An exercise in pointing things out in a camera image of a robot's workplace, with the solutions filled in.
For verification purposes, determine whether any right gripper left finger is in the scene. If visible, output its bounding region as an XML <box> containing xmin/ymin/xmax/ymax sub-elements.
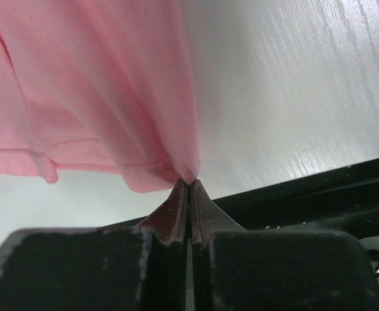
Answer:
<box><xmin>0</xmin><ymin>181</ymin><xmax>189</xmax><ymax>310</ymax></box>

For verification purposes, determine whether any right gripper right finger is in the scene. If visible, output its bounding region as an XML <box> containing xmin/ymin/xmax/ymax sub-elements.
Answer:
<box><xmin>189</xmin><ymin>181</ymin><xmax>379</xmax><ymax>310</ymax></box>

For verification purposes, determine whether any pink t shirt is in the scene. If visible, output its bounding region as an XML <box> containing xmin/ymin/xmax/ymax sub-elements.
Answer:
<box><xmin>0</xmin><ymin>1</ymin><xmax>199</xmax><ymax>192</ymax></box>

